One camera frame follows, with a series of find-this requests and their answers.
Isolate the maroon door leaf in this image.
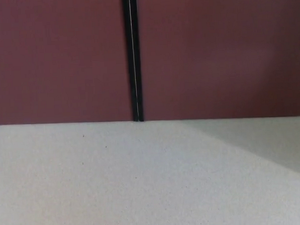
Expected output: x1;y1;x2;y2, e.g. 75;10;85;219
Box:
0;0;134;127
134;0;300;124

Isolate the black door edge seal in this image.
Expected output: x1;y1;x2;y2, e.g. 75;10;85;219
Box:
130;0;145;122
122;0;138;122

